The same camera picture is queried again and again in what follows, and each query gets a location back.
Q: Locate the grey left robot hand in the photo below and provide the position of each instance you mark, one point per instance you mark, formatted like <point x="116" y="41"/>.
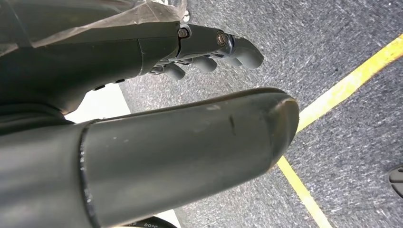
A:
<point x="176" y="151"/>

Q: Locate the small chrome floor object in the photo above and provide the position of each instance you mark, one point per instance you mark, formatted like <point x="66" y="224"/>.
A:
<point x="186" y="15"/>

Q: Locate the clear plastic film wrap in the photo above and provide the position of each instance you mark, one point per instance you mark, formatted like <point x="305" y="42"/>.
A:
<point x="144" y="12"/>

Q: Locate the yellow floor tape line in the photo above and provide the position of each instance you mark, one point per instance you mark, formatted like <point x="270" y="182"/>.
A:
<point x="349" y="83"/>

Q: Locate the dark grey robot foot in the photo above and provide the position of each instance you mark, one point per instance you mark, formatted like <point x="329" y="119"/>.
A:
<point x="397" y="182"/>

